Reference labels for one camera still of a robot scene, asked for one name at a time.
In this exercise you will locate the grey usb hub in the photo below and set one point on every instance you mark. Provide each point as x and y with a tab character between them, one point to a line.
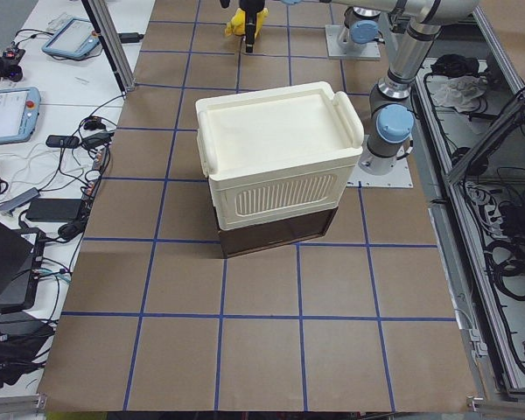
24	198

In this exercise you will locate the black power adapter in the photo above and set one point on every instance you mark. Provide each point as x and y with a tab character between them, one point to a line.
53	210

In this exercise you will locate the blue teach pendant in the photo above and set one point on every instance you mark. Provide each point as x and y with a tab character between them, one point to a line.
19	112
74	40

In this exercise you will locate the aluminium frame post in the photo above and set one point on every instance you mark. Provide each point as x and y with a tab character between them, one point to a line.
99	16

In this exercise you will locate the black power brick far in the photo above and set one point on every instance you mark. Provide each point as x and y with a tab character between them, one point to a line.
130	37

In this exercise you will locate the blue teach pendant far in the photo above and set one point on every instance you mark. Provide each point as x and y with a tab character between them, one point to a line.
74	40

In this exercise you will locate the white crumpled cloth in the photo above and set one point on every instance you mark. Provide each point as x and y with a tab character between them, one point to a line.
462	93

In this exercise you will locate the black laptop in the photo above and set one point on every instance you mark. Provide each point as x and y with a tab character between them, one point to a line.
21	255

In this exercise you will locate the cream plastic storage box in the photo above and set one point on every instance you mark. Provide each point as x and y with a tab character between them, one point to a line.
278	153

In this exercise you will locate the yellow plush toy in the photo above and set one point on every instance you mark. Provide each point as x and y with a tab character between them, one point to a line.
236	25

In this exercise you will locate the blue teach pendant near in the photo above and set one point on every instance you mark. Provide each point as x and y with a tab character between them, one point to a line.
19	112

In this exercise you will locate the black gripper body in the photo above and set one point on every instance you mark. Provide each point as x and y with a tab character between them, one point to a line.
250	18

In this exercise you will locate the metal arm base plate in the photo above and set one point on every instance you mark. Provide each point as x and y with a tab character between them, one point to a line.
389	177

